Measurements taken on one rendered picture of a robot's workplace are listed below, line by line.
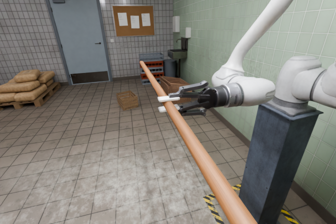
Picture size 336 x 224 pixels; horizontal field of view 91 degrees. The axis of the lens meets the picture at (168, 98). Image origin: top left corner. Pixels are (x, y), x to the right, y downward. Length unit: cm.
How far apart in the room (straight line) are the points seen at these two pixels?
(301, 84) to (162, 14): 430
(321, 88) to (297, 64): 15
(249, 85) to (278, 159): 59
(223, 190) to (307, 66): 80
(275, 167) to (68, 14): 480
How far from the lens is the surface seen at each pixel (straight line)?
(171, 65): 448
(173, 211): 168
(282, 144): 108
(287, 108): 104
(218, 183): 30
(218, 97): 59
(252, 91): 65
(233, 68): 76
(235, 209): 28
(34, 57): 533
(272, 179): 123
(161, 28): 491
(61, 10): 498
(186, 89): 55
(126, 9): 481
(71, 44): 497
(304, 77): 98
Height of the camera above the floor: 143
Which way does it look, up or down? 24 degrees down
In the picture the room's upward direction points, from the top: 2 degrees counter-clockwise
